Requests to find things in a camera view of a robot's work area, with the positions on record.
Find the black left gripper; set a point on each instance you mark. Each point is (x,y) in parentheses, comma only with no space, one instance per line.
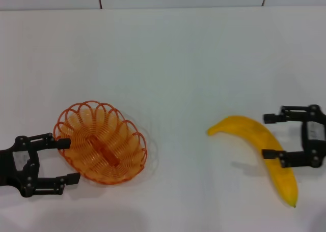
(15,155)

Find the yellow banana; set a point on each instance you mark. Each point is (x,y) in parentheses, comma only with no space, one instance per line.
(259,132)

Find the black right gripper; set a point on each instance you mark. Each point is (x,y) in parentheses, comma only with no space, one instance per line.
(314,138)

